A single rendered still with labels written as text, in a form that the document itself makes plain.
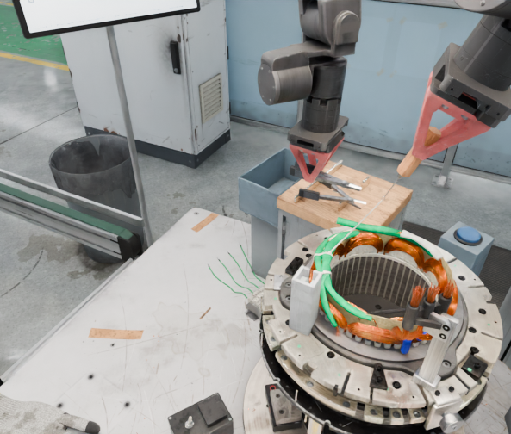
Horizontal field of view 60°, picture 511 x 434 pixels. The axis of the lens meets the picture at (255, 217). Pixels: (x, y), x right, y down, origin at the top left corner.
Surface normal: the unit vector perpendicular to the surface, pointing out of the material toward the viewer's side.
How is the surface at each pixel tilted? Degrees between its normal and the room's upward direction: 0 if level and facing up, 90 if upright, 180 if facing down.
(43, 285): 0
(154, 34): 90
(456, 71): 22
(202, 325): 0
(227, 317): 0
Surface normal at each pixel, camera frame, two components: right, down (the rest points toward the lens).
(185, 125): -0.47, 0.54
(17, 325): 0.00, -0.79
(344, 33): 0.44, 0.50
